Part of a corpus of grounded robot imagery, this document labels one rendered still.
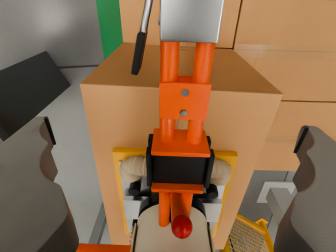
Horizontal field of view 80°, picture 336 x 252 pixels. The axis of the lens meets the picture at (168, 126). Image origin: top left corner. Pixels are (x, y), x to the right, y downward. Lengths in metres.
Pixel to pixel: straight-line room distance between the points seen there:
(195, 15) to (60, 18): 1.28
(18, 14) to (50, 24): 0.18
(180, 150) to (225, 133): 0.20
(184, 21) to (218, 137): 0.30
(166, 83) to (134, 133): 0.24
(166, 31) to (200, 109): 0.10
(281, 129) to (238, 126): 0.60
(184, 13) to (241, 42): 0.61
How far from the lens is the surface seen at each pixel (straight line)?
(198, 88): 0.25
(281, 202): 2.12
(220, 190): 0.55
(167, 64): 0.24
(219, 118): 0.44
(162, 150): 0.28
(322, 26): 0.93
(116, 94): 0.42
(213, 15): 0.23
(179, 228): 0.23
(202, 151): 0.28
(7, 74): 1.25
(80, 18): 1.42
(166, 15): 0.23
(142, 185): 0.53
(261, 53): 0.85
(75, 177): 2.13
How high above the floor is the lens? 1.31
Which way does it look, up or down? 57 degrees down
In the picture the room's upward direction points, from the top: 178 degrees counter-clockwise
